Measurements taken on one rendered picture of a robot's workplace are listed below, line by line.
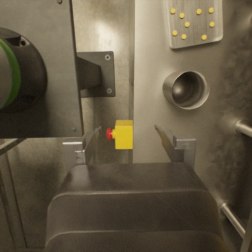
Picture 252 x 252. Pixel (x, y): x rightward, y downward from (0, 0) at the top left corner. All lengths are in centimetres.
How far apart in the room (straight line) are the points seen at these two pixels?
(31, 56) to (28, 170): 137
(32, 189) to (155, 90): 146
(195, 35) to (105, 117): 94
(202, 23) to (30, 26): 37
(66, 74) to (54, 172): 127
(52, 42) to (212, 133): 44
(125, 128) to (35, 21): 32
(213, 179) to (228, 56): 35
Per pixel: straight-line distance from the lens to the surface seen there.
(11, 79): 29
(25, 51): 35
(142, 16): 48
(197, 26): 50
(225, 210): 67
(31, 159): 159
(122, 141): 52
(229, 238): 66
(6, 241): 99
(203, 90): 43
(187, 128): 51
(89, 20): 132
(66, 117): 36
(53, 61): 36
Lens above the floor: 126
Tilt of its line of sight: 74 degrees down
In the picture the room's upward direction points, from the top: 178 degrees clockwise
